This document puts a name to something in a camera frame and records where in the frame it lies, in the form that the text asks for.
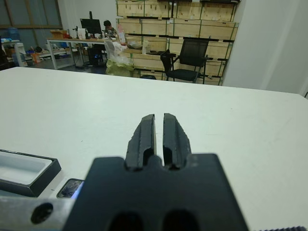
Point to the open cardboard box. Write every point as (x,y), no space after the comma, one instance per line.
(59,34)

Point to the black mesh office chair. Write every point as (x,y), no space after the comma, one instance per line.
(190,55)

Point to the white water dispenser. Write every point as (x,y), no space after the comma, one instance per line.
(20,55)

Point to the black trash bin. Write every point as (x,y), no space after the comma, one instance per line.
(148,77)

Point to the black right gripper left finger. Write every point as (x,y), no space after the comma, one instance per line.
(139,140)

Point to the black box with white tray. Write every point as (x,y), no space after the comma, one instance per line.
(36,176)

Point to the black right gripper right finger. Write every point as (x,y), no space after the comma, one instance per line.
(174,142)

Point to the pink and white carton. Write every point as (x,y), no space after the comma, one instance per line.
(121,34)

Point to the blue water bottle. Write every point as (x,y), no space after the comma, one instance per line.
(13,33)

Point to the white frame desk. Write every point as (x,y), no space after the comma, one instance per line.
(60,41)

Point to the seated person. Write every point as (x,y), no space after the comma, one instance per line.
(109,29)

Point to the black computer monitor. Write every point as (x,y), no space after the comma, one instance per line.
(91,26)

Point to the black bar-shaped camera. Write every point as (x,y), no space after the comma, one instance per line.
(71,188)

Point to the yellow-green bag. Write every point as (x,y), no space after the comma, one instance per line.
(119,68)

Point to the wooden crate stack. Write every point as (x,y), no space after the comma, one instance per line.
(216,29)

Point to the white plastic bag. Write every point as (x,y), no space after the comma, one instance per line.
(115,49)

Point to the black computer tower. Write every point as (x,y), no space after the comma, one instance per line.
(94,56)

